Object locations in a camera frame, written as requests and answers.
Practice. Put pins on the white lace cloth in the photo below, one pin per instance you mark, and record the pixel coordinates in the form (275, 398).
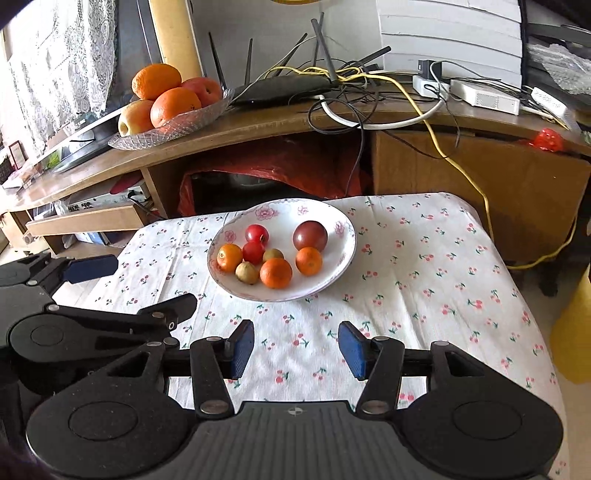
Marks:
(60, 55)

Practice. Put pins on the glass bowl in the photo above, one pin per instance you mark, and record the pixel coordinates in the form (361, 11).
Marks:
(194, 122)

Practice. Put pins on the small white device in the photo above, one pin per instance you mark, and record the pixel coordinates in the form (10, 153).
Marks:
(551, 104)

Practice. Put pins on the black power adapter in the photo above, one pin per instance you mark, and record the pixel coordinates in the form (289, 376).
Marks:
(429, 68)

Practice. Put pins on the red plastic ornament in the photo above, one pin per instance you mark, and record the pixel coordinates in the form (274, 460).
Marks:
(547, 140)

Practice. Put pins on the smooth orange persimmon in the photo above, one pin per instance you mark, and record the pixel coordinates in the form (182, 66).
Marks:
(276, 273)

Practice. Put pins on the small picture frame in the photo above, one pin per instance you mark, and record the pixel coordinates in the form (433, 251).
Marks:
(16, 154)

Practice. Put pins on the black router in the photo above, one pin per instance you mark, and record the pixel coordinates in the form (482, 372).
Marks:
(286, 87)

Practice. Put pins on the small orange tangerine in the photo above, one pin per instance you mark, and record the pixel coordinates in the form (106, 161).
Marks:
(229, 257)

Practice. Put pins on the pale small potato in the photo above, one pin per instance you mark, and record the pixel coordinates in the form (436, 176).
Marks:
(247, 272)

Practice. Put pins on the white floral plate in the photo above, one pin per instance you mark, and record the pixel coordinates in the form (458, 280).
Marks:
(323, 281)

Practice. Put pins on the brown kiwi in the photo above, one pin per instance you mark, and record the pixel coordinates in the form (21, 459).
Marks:
(273, 254)

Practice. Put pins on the large orange tangerine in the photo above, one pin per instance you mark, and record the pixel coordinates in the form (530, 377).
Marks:
(308, 261)

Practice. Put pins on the white network box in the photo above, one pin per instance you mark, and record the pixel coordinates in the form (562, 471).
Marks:
(485, 97)

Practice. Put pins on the white power strip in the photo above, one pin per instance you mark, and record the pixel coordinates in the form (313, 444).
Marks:
(429, 87)

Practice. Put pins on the large orange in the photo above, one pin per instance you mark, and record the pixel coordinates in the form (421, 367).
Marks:
(175, 107)
(156, 81)

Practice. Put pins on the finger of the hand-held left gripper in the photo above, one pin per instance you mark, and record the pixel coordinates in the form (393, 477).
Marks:
(92, 268)
(180, 307)

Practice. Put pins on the white air conditioner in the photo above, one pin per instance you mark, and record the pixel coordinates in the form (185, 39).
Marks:
(448, 41)

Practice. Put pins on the yellow red apple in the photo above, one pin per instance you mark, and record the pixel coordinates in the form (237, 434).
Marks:
(136, 117)

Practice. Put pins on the red plastic bag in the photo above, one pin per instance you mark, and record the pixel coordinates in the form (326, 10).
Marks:
(300, 161)

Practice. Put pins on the flat screen television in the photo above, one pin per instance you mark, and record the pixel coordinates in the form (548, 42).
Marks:
(83, 141)

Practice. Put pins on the small red tomato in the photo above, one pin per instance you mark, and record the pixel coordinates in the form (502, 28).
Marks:
(253, 252)
(256, 233)

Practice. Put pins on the wooden desk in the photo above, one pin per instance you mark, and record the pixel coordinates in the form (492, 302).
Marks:
(415, 166)

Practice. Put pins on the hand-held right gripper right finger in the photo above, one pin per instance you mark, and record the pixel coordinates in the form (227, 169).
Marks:
(353, 350)

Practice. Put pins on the dark red plum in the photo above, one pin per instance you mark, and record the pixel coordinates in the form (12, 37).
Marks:
(309, 235)

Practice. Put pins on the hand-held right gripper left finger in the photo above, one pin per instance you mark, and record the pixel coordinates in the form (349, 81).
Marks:
(242, 346)

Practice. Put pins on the white set-top box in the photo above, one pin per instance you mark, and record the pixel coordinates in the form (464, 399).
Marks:
(97, 199)

